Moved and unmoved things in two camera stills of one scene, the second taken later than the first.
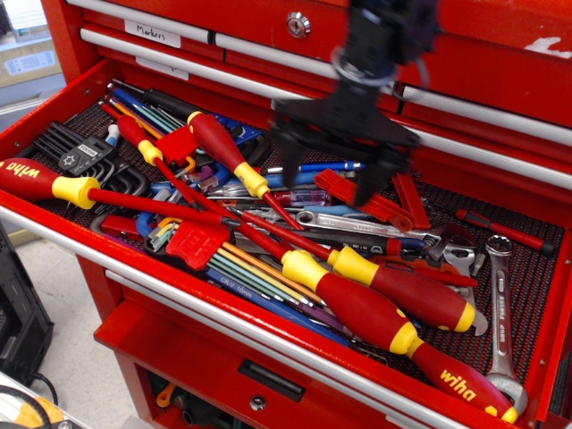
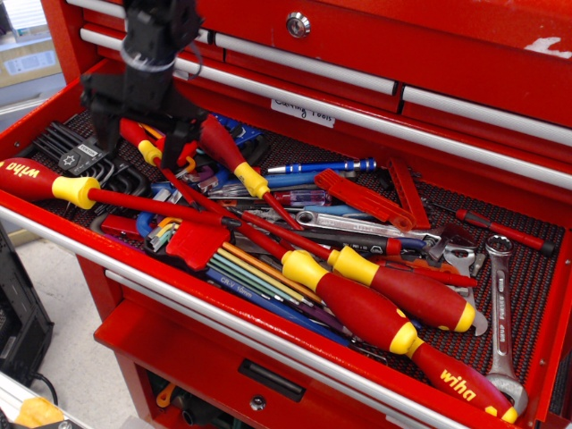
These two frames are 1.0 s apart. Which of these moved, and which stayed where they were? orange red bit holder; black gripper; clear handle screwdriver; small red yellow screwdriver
Moved: black gripper
Stayed: clear handle screwdriver; small red yellow screwdriver; orange red bit holder
